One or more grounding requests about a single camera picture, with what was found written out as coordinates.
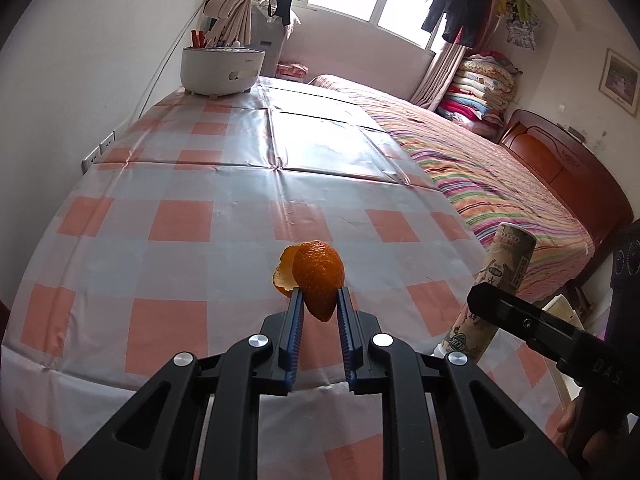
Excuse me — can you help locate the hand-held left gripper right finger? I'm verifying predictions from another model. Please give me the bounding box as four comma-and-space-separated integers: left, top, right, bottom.
336, 287, 583, 480

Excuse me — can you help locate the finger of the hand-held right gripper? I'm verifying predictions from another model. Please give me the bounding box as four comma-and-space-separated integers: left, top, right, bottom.
466, 282, 581, 361

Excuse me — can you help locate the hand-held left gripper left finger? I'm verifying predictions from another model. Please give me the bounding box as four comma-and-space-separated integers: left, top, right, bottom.
56, 287, 306, 480

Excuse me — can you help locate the cream plastic bin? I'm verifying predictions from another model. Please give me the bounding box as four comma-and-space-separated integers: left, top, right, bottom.
542, 294, 586, 341

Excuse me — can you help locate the orange peel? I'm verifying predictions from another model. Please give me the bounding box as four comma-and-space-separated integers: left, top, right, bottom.
271, 240, 346, 322

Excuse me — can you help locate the beige printed paper tube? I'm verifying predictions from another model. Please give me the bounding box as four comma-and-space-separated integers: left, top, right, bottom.
440, 222, 537, 363

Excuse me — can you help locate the person's right hand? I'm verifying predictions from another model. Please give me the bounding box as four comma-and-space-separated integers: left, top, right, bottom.
556, 399, 583, 447

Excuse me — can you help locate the bed with striped sheet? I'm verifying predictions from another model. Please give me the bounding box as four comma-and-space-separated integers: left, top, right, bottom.
307, 74, 598, 306

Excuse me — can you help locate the red wooden headboard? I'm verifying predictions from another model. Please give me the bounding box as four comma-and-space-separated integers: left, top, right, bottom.
497, 108, 633, 261

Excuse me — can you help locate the checked plastic tablecloth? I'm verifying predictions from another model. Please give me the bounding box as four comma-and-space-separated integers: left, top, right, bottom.
0, 82, 576, 480

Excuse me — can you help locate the stack of folded blankets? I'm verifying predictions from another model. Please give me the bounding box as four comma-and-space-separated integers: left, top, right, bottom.
435, 50, 518, 138

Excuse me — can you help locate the pink folded cloth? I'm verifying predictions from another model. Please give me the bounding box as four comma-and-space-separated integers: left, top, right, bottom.
276, 61, 309, 81

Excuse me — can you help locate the white power strip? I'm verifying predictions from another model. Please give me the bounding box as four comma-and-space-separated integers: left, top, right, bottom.
81, 131, 116, 172

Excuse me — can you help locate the white round utensil holder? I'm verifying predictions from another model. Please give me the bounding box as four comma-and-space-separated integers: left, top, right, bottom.
181, 46, 267, 97

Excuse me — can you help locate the white standing air conditioner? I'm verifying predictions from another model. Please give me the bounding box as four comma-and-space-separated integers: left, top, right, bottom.
250, 0, 303, 78

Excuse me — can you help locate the bundle of utensils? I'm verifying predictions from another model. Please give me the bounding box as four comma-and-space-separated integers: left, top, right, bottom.
190, 30, 251, 52

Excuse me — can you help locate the row of hanging clothes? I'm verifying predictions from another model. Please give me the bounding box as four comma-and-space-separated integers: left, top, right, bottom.
357, 0, 501, 48

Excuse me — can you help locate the tied pink striped curtain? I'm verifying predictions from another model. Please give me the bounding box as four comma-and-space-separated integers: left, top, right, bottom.
202, 0, 253, 46

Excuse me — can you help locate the framed wall picture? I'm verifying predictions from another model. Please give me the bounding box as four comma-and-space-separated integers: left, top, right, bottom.
598, 48, 640, 111

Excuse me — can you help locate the white power cable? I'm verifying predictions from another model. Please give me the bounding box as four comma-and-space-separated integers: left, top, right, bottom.
134, 20, 193, 123

